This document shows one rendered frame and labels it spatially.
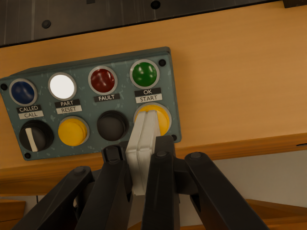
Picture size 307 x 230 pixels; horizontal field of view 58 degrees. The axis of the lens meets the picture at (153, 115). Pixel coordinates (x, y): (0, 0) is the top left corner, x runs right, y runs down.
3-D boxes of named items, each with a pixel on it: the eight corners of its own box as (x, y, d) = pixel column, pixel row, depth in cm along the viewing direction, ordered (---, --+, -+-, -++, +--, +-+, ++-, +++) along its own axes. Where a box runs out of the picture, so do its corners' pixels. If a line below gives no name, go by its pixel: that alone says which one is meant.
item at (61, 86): (78, 97, 24) (71, 91, 22) (54, 101, 24) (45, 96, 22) (78, 77, 24) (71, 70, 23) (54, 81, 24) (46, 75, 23)
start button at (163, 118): (171, 133, 24) (171, 138, 23) (139, 137, 24) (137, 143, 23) (166, 101, 23) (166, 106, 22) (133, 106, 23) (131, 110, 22)
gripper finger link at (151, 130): (137, 150, 15) (150, 148, 15) (147, 110, 22) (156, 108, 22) (146, 195, 16) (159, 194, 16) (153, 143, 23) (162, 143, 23)
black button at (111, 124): (129, 135, 24) (127, 141, 23) (102, 139, 25) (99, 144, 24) (123, 110, 24) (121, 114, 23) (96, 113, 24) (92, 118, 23)
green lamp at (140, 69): (160, 86, 23) (158, 79, 21) (134, 89, 23) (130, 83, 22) (157, 65, 23) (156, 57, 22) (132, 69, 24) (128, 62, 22)
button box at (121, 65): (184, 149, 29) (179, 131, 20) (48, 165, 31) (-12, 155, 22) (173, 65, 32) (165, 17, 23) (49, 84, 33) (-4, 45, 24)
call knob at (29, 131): (55, 146, 25) (49, 152, 24) (28, 149, 25) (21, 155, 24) (47, 119, 24) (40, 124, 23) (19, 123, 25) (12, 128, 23)
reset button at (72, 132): (90, 140, 25) (87, 146, 24) (65, 143, 25) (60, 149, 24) (84, 115, 24) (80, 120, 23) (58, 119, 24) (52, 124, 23)
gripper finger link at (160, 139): (150, 176, 14) (210, 169, 14) (155, 135, 19) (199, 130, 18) (155, 201, 14) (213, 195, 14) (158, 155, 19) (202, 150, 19)
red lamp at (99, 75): (119, 91, 23) (114, 86, 22) (93, 95, 23) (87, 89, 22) (117, 71, 24) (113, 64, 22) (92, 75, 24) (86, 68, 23)
